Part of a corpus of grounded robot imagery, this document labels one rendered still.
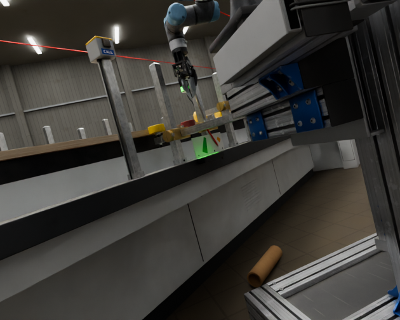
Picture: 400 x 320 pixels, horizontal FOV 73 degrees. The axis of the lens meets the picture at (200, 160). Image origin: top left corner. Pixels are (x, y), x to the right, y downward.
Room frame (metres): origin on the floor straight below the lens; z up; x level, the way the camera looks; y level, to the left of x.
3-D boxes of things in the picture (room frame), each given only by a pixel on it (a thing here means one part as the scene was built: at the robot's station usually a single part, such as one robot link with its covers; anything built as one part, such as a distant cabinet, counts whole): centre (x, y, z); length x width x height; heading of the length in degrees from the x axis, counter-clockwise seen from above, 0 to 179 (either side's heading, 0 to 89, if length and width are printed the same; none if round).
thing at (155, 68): (1.21, 0.09, 0.92); 0.03 x 0.03 x 0.48; 52
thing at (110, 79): (1.01, 0.25, 0.93); 0.05 x 0.04 x 0.45; 142
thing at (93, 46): (1.01, 0.25, 1.18); 0.07 x 0.07 x 0.08; 52
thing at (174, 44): (1.23, -0.04, 1.21); 0.08 x 0.08 x 0.05
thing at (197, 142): (1.37, -0.07, 0.75); 0.26 x 0.01 x 0.10; 142
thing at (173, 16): (1.14, -0.07, 1.29); 0.11 x 0.11 x 0.08; 9
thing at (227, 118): (1.21, 0.01, 0.83); 0.43 x 0.03 x 0.04; 52
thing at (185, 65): (1.22, -0.03, 1.13); 0.09 x 0.08 x 0.12; 163
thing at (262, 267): (1.43, -0.20, 0.04); 0.30 x 0.08 x 0.08; 142
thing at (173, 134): (1.23, 0.07, 0.83); 0.13 x 0.06 x 0.05; 142
